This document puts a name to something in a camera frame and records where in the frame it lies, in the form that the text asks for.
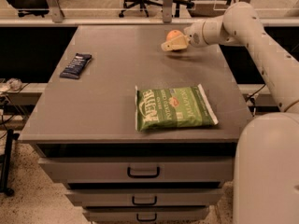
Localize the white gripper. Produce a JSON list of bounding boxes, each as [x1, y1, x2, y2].
[[161, 21, 206, 51]]

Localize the orange fruit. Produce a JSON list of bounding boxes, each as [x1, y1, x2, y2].
[[166, 30, 183, 41]]

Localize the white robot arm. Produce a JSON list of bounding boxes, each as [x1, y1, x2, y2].
[[162, 2, 299, 224]]

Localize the dark blue rxbar wrapper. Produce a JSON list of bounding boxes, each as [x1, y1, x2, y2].
[[60, 53, 92, 79]]

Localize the black office chair centre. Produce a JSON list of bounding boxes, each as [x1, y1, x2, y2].
[[119, 0, 194, 22]]

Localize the green jalapeno chips bag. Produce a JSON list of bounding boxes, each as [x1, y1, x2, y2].
[[135, 84, 219, 132]]

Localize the grey drawer cabinet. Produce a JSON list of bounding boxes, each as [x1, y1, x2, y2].
[[18, 24, 254, 224]]

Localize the top grey drawer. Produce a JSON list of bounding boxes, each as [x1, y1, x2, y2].
[[38, 156, 234, 183]]

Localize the grey drawer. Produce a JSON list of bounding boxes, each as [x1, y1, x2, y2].
[[65, 189, 222, 207], [83, 206, 209, 223], [38, 156, 234, 183]]

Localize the crumpled plastic on shelf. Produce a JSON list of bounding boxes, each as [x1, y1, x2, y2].
[[0, 78, 22, 92]]

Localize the bottom grey drawer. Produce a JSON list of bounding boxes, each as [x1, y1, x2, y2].
[[83, 206, 209, 223]]

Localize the middle grey drawer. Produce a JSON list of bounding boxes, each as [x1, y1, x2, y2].
[[65, 189, 222, 207]]

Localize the black stand with caster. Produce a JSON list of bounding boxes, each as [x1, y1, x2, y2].
[[0, 129, 20, 197]]

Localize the black cable right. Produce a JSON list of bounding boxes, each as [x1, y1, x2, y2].
[[244, 83, 267, 117]]

